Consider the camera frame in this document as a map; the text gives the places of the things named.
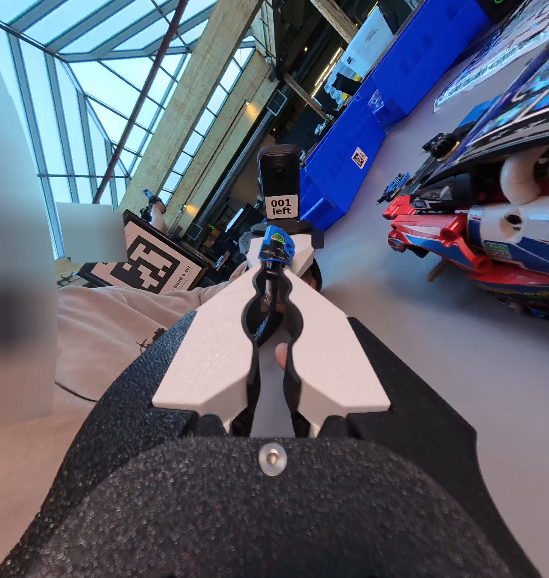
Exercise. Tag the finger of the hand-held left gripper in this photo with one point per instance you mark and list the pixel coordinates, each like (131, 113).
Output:
(304, 255)
(254, 253)

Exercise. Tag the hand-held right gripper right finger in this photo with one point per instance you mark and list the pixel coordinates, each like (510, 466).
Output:
(333, 352)

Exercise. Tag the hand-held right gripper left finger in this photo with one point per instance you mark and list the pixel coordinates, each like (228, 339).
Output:
(211, 352)

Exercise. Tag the black curved lego panel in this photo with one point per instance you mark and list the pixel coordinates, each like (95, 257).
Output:
(274, 246)

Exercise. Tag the red white lego race car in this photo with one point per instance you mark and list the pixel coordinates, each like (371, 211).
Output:
(437, 235)

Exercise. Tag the person's right hand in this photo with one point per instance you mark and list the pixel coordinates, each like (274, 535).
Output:
(281, 354)

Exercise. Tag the blue plastic bin with tag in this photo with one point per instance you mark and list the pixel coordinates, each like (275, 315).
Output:
(337, 171)

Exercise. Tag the black framed marker sign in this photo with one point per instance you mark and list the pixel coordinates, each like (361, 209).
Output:
(143, 262)

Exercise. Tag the person's beige sweatshirt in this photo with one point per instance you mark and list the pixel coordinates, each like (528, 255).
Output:
(103, 325)

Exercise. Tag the black angled connector piece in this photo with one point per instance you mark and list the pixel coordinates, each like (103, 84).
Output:
(394, 185)

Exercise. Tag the white storage box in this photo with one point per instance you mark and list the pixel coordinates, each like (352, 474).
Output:
(369, 36)

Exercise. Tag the holographic sticker sheet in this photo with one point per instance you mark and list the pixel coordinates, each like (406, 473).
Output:
(482, 63)

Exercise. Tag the black device with green display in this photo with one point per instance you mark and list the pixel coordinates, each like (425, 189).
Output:
(504, 11)

